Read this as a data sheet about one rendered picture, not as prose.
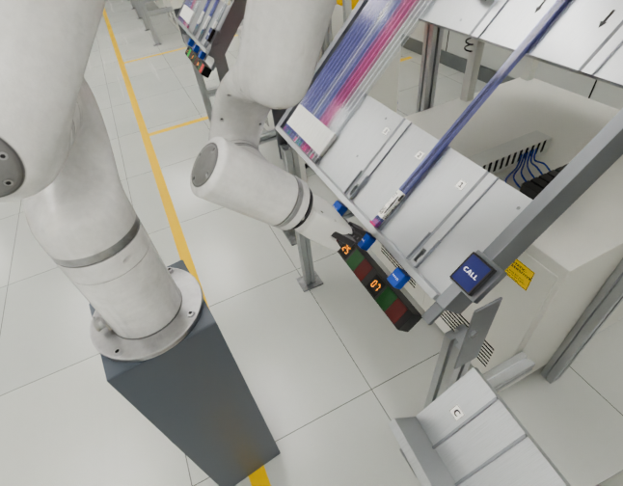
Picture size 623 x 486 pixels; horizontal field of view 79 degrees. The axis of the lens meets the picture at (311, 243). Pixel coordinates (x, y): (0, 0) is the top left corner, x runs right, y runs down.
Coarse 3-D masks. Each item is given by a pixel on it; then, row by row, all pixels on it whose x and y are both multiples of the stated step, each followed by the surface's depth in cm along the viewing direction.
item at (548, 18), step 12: (564, 0) 57; (552, 12) 58; (540, 24) 59; (528, 36) 60; (540, 36) 59; (516, 48) 60; (528, 48) 60; (516, 60) 60; (504, 72) 61; (492, 84) 62; (480, 96) 62; (468, 108) 64; (456, 120) 64; (468, 120) 64; (456, 132) 64; (444, 144) 65; (432, 156) 66; (420, 168) 67; (408, 180) 68
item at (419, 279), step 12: (312, 168) 86; (324, 180) 83; (336, 192) 79; (348, 204) 76; (360, 216) 73; (372, 228) 70; (384, 240) 67; (396, 252) 65; (408, 264) 63; (420, 276) 61; (432, 288) 59
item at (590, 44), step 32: (448, 0) 75; (480, 0) 69; (512, 0) 65; (544, 0) 61; (576, 0) 57; (608, 0) 54; (480, 32) 67; (512, 32) 63; (544, 32) 59; (576, 32) 56; (608, 32) 53; (576, 64) 55; (608, 64) 52
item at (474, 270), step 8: (472, 256) 53; (464, 264) 54; (472, 264) 53; (480, 264) 52; (456, 272) 54; (464, 272) 53; (472, 272) 53; (480, 272) 52; (488, 272) 51; (456, 280) 54; (464, 280) 53; (472, 280) 52; (480, 280) 51; (464, 288) 53; (472, 288) 52
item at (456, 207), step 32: (352, 128) 84; (384, 128) 77; (416, 128) 72; (320, 160) 89; (352, 160) 81; (384, 160) 75; (416, 160) 70; (448, 160) 65; (352, 192) 80; (384, 192) 73; (416, 192) 68; (448, 192) 63; (480, 192) 60; (512, 192) 56; (384, 224) 70; (416, 224) 66; (448, 224) 62; (480, 224) 58; (416, 256) 64; (448, 256) 60
